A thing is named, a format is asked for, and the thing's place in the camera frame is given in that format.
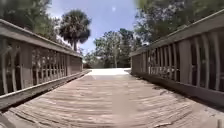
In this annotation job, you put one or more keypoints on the pale concrete path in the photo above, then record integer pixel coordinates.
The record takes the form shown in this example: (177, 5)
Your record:
(108, 71)

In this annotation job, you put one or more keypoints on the wooden plank boardwalk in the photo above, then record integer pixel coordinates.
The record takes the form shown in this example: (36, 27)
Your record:
(110, 100)

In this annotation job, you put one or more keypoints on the palm tree with round crown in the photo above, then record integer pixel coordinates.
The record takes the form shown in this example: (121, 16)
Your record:
(74, 28)

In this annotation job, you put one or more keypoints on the weathered wooden railing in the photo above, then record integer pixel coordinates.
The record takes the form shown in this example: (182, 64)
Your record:
(36, 63)
(186, 63)

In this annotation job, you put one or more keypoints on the robot's own part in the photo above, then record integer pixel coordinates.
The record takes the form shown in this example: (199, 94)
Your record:
(220, 124)

